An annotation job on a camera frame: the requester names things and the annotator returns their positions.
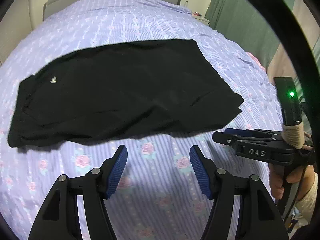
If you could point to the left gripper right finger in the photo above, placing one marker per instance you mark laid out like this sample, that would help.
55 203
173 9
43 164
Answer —
258 216

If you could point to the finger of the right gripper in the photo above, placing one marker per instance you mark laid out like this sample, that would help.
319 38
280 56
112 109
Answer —
254 133
225 138

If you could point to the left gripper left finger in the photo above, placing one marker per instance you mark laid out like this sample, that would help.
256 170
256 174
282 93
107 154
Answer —
58 216

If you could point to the black pants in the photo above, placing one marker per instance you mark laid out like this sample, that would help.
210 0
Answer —
122 90

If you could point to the right hand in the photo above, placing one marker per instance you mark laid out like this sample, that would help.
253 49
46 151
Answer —
276 182

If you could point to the black tracker with green light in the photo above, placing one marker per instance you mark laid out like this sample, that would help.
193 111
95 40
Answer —
288 99

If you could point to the purple floral bed sheet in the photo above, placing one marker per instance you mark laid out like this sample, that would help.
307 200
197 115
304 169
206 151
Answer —
158 196

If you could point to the white nightstand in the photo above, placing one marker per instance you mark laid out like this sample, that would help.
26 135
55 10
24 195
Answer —
200 18

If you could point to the green curtain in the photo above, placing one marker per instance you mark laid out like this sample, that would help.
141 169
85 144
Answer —
240 22

